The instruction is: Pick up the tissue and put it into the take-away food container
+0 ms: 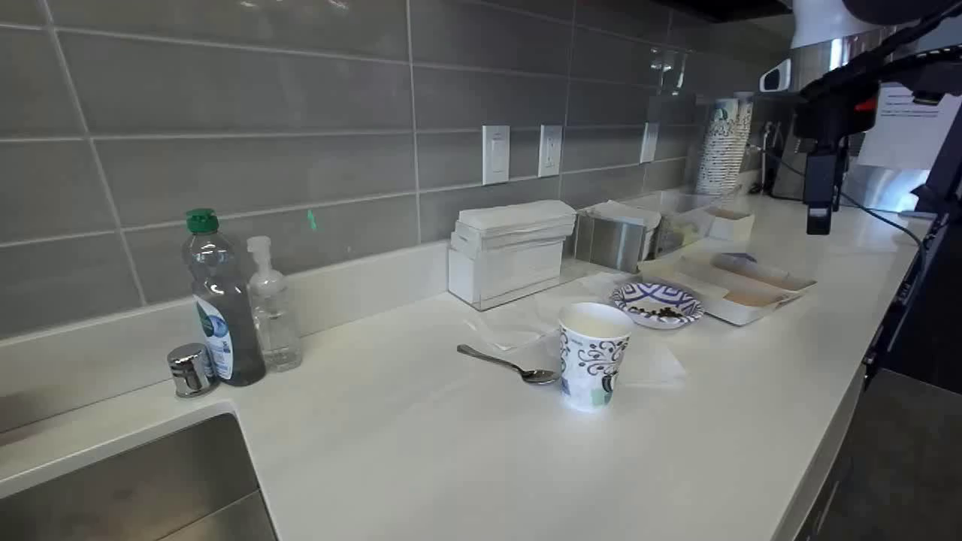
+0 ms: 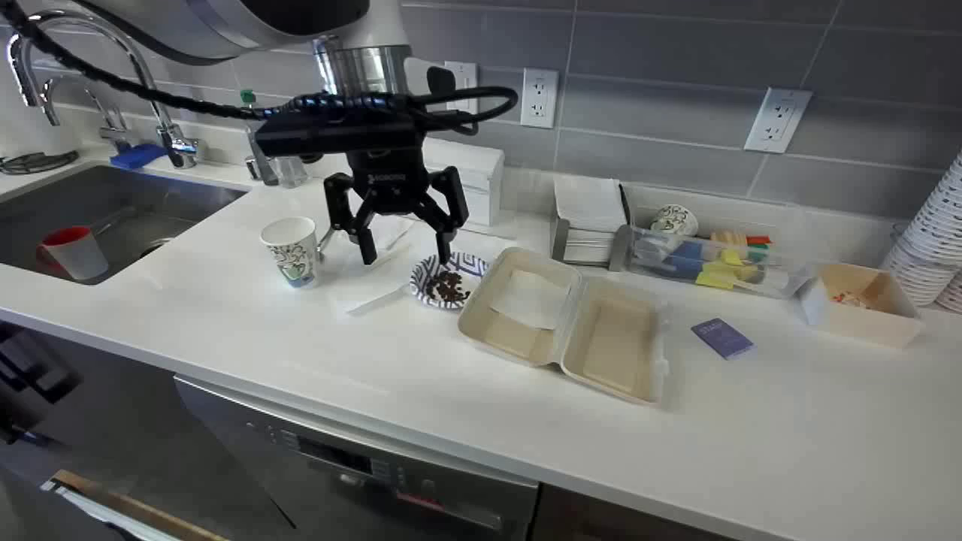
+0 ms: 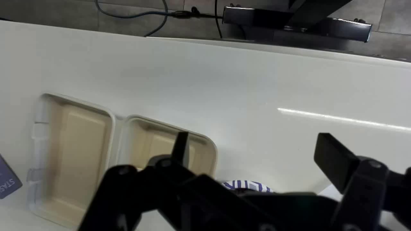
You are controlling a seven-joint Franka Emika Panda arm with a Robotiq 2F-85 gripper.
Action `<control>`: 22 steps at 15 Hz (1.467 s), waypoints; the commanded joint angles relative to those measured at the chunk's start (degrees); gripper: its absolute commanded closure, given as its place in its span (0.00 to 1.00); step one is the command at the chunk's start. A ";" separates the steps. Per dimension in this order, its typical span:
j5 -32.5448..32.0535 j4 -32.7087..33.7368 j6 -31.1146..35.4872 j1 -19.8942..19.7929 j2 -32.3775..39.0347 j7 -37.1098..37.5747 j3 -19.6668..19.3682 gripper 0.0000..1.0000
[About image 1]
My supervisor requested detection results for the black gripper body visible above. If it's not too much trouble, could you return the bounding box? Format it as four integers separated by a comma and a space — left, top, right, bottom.
801, 150, 837, 235

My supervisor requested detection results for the robot arm white and black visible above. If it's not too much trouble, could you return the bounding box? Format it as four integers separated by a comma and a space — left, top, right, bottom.
794, 0, 962, 235

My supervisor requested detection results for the white take-away food container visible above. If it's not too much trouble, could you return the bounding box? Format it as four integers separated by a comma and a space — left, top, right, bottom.
640, 249, 815, 326

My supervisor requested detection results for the white paper sign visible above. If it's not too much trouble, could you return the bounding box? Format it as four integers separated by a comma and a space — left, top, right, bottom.
857, 85, 962, 168

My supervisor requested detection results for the blue patterned bowl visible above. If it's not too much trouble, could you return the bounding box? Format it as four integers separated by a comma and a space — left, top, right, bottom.
610, 280, 699, 330

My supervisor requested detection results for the patterned paper cup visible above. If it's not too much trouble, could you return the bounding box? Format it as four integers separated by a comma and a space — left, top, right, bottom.
558, 304, 633, 412

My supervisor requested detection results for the white napkin dispenser box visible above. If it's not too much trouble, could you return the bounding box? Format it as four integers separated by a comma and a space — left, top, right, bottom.
444, 199, 574, 309

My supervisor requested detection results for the clear plastic bag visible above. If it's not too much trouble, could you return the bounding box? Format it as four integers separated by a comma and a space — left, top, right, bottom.
462, 307, 558, 366

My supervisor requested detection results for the metal spoon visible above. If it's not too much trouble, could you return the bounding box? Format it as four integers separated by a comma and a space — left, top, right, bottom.
458, 341, 557, 385

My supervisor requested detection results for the clear plastic bottle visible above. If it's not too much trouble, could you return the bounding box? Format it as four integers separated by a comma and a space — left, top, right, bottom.
247, 235, 304, 368

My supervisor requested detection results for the green-capped dish soap bottle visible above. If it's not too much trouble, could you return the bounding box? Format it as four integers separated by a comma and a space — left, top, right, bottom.
184, 207, 268, 387

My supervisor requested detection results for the stainless steel sink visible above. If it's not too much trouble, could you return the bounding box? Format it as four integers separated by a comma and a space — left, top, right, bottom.
0, 414, 278, 541

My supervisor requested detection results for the white wall outlet middle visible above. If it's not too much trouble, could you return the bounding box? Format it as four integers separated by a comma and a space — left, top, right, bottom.
539, 126, 563, 177

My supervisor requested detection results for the white wall outlet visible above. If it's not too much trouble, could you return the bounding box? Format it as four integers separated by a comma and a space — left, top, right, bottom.
539, 126, 563, 177
482, 126, 511, 182

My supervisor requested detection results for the white wall outlet left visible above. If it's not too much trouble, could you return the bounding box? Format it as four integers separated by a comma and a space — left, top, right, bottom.
482, 126, 511, 182

